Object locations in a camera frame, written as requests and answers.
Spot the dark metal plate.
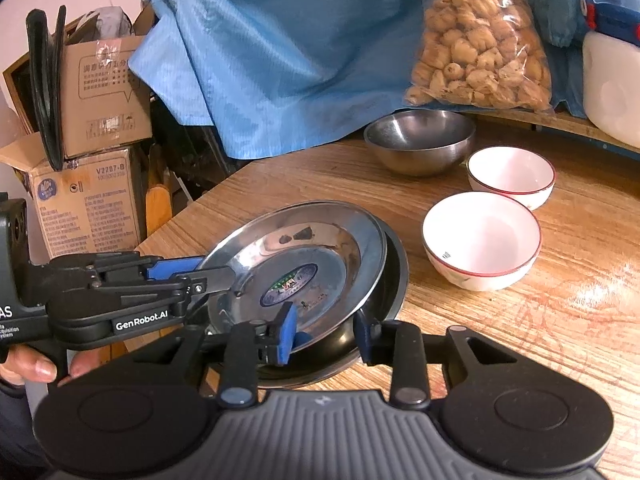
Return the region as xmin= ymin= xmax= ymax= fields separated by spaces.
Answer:
xmin=210 ymin=219 xmax=410 ymax=389

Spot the grey crumpled bag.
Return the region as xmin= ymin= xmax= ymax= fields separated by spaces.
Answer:
xmin=90 ymin=6 xmax=135 ymax=43

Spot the stainless steel bowl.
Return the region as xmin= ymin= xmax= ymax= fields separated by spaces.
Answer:
xmin=363 ymin=110 xmax=477 ymax=177

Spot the wooden shelf board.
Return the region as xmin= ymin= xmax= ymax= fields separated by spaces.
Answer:
xmin=472 ymin=107 xmax=640 ymax=155

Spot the person's left hand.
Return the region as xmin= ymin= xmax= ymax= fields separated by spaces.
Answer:
xmin=0 ymin=344 xmax=104 ymax=387

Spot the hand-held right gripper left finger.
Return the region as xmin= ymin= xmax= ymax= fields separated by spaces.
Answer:
xmin=120 ymin=302 xmax=301 ymax=407

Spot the open cardboard box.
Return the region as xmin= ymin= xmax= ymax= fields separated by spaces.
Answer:
xmin=50 ymin=10 xmax=153 ymax=160

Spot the blue cloth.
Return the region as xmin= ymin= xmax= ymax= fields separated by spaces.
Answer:
xmin=129 ymin=0 xmax=586 ymax=160

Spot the clear bag of snacks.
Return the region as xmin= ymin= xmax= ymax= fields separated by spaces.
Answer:
xmin=390 ymin=0 xmax=556 ymax=113

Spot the person's left forearm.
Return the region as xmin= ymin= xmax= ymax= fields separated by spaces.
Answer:
xmin=0 ymin=381 xmax=38 ymax=480

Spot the brown wooden frame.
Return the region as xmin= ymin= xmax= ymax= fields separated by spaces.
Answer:
xmin=2 ymin=52 xmax=41 ymax=136

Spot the white bowl red rim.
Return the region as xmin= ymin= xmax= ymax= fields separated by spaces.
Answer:
xmin=466 ymin=146 xmax=556 ymax=211
xmin=421 ymin=191 xmax=543 ymax=292

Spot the printed cardboard box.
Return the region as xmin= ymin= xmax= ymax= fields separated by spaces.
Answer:
xmin=0 ymin=132 xmax=148 ymax=263

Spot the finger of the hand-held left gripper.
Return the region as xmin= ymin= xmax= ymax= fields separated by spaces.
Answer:
xmin=46 ymin=266 xmax=237 ymax=348
xmin=64 ymin=252 xmax=207 ymax=287

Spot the yellow wooden handle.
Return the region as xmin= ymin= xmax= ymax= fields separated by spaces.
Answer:
xmin=145 ymin=185 xmax=173 ymax=243

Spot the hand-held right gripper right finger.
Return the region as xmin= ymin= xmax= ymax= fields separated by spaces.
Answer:
xmin=352 ymin=310 xmax=521 ymax=409

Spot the black rubber ring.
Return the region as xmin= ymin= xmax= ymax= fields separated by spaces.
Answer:
xmin=26 ymin=5 xmax=68 ymax=172

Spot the white jug blue lid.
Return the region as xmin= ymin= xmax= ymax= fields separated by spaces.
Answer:
xmin=580 ymin=0 xmax=640 ymax=150

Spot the shiny steel plate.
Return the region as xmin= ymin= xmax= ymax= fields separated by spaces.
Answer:
xmin=197 ymin=201 xmax=388 ymax=337

